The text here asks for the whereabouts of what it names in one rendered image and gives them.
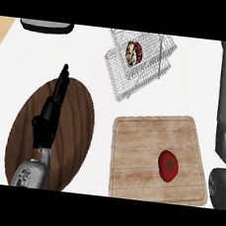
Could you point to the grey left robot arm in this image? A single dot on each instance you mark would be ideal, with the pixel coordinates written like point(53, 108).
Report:
point(32, 172)

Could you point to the dark brown oval wooden board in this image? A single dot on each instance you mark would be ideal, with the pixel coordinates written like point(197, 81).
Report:
point(71, 130)

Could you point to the red tomato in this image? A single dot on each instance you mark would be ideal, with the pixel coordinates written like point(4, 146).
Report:
point(168, 166)

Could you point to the pale wooden cutting board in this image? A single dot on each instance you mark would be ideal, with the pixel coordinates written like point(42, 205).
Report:
point(140, 148)

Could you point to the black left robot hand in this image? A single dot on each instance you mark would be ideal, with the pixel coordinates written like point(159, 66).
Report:
point(48, 114)

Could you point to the grey and black appliance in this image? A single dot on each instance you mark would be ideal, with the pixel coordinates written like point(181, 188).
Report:
point(47, 26)

